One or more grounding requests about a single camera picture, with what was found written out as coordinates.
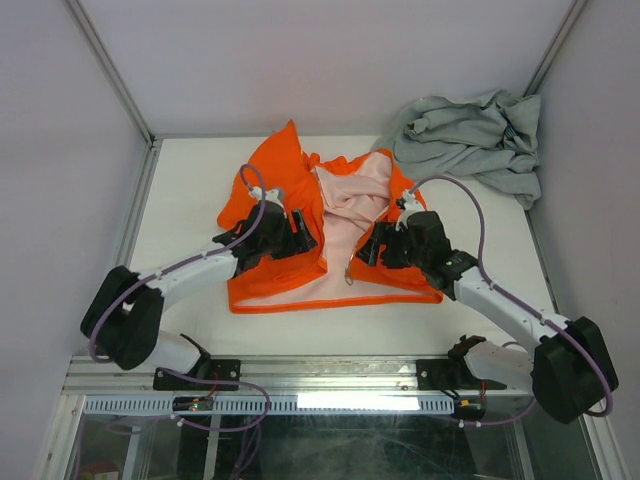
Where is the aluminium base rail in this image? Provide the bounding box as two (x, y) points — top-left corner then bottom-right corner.
(62, 353), (536, 396)

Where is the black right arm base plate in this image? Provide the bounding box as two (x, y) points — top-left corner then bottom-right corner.
(415, 357), (507, 391)

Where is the white slotted cable duct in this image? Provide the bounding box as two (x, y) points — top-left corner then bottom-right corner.
(84, 392), (454, 416)

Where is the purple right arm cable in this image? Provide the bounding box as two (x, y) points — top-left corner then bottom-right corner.
(399, 174), (616, 429)

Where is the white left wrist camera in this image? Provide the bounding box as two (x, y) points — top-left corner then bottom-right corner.
(249, 186), (286, 217)

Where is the grey sweatshirt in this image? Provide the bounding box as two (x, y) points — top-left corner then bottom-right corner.
(372, 89), (541, 210)

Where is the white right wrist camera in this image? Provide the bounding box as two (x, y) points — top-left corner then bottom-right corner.
(396, 190), (424, 230)

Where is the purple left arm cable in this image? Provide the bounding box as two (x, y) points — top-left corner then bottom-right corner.
(88, 163), (274, 434)

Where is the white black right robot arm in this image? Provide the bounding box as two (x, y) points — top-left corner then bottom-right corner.
(378, 211), (619, 424)

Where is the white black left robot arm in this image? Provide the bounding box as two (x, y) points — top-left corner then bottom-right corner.
(80, 201), (320, 389)

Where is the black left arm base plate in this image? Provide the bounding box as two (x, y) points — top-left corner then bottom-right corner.
(152, 358), (241, 392)

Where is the orange zip jacket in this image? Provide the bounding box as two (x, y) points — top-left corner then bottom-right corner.
(217, 122), (443, 314)

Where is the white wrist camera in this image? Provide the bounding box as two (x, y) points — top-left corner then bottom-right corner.
(249, 186), (286, 217)
(396, 190), (424, 230)

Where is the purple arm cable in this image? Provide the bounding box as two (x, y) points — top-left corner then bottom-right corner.
(88, 163), (274, 434)
(399, 174), (616, 429)

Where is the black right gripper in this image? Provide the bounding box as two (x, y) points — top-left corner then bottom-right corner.
(354, 220), (427, 269)

